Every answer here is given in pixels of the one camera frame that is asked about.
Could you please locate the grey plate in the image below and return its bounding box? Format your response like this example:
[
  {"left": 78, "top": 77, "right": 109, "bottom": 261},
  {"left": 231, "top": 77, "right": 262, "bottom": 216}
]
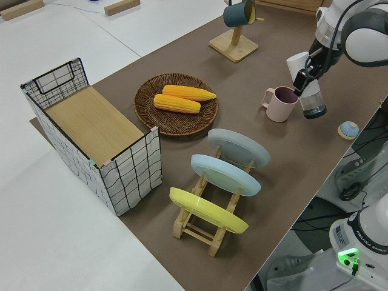
[{"left": 207, "top": 128, "right": 271, "bottom": 169}]

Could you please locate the black wire storage basket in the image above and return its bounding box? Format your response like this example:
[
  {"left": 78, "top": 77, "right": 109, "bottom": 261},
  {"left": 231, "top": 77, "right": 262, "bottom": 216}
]
[{"left": 20, "top": 57, "right": 163, "bottom": 218}]

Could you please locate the black plug in robot base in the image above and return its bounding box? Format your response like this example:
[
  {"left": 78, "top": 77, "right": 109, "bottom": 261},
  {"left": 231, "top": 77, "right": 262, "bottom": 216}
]
[{"left": 350, "top": 256, "right": 361, "bottom": 277}]

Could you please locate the yellow plate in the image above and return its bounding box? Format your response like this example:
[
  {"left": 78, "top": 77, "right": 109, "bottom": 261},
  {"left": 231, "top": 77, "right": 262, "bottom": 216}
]
[{"left": 169, "top": 187, "right": 250, "bottom": 234}]

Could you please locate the light blue plate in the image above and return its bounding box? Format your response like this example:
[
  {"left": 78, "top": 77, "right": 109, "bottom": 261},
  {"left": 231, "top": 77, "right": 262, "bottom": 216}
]
[{"left": 190, "top": 153, "right": 262, "bottom": 198}]

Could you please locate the wooden block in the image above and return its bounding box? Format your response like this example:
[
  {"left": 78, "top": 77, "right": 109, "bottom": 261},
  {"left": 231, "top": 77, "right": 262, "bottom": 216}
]
[
  {"left": 104, "top": 0, "right": 141, "bottom": 16},
  {"left": 0, "top": 0, "right": 45, "bottom": 21}
]

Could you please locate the round brown wicker basket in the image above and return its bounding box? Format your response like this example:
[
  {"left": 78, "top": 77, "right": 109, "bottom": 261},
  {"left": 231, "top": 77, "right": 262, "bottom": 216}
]
[{"left": 133, "top": 72, "right": 219, "bottom": 138}]

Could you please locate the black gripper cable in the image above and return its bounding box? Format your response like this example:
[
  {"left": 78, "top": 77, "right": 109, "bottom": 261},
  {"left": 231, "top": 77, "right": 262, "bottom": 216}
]
[{"left": 332, "top": 0, "right": 358, "bottom": 54}]

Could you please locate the pink mug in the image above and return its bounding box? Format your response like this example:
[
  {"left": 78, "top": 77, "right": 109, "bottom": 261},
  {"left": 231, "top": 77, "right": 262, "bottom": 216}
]
[{"left": 261, "top": 85, "right": 299, "bottom": 123}]

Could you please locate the yellow corn cob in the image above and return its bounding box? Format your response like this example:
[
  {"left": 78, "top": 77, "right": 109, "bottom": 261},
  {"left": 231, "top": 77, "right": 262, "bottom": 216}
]
[
  {"left": 153, "top": 93, "right": 202, "bottom": 115},
  {"left": 162, "top": 84, "right": 218, "bottom": 102}
]

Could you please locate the blue dome call bell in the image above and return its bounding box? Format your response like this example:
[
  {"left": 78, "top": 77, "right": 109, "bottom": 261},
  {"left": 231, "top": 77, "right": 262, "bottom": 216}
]
[{"left": 337, "top": 121, "right": 360, "bottom": 140}]

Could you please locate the black coiled power adapter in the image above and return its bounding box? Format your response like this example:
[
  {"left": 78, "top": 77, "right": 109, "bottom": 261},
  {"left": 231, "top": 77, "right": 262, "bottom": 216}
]
[{"left": 338, "top": 182, "right": 363, "bottom": 201}]

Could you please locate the wooden mug tree stand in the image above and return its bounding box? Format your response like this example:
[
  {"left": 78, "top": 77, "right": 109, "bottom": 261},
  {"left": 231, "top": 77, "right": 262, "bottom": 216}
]
[{"left": 208, "top": 16, "right": 264, "bottom": 64}]

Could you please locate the white power strip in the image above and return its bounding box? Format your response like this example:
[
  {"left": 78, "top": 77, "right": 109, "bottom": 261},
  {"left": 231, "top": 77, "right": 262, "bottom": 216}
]
[
  {"left": 263, "top": 253, "right": 319, "bottom": 283},
  {"left": 334, "top": 153, "right": 376, "bottom": 184}
]

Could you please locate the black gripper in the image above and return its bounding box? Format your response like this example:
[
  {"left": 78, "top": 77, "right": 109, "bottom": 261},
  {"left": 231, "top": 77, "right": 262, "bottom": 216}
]
[{"left": 292, "top": 41, "right": 345, "bottom": 92}]

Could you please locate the wooden plate rack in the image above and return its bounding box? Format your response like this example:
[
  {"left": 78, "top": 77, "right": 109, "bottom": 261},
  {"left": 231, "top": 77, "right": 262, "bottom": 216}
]
[{"left": 172, "top": 145, "right": 257, "bottom": 258}]

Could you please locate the dark teal mug yellow inside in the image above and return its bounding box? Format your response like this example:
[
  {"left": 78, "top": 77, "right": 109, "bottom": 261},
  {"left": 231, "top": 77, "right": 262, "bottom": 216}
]
[{"left": 222, "top": 0, "right": 258, "bottom": 28}]

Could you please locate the brown table mat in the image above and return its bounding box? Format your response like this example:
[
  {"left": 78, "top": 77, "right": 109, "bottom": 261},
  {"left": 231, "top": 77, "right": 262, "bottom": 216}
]
[{"left": 29, "top": 0, "right": 388, "bottom": 291}]

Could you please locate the white bottle with clear base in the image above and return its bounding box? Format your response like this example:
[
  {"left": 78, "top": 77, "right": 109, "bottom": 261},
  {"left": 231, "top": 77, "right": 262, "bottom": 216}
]
[{"left": 286, "top": 51, "right": 328, "bottom": 119}]

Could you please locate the thin blue cable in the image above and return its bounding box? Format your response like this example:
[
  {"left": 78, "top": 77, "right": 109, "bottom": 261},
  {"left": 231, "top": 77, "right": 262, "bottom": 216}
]
[{"left": 45, "top": 2, "right": 105, "bottom": 15}]

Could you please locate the wooden board lid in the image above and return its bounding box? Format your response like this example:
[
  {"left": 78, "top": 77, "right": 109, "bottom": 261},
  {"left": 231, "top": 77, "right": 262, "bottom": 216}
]
[{"left": 44, "top": 86, "right": 144, "bottom": 161}]

